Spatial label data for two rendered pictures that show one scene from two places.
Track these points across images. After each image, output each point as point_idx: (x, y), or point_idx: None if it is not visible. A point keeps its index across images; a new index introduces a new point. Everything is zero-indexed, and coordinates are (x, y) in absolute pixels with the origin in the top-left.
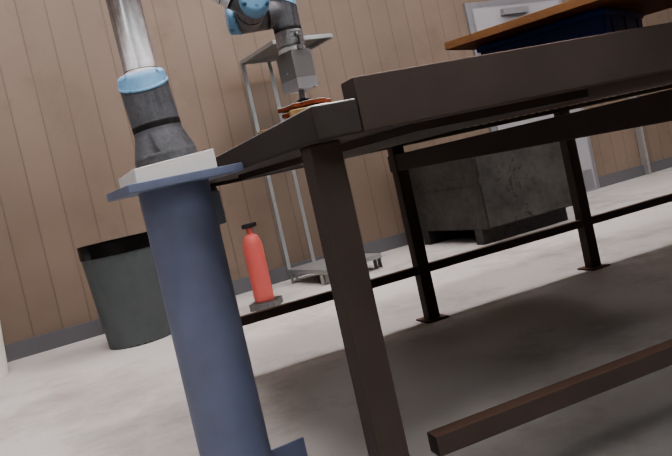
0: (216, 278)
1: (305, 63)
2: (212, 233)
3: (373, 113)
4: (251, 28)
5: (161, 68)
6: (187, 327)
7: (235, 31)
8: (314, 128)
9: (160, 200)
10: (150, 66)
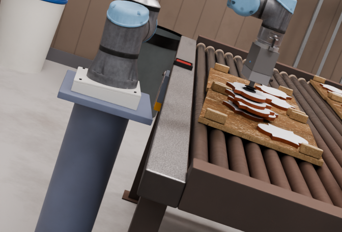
0: (90, 182)
1: (267, 63)
2: (107, 150)
3: (193, 201)
4: None
5: (145, 12)
6: (53, 199)
7: (230, 6)
8: (139, 185)
9: (84, 108)
10: None
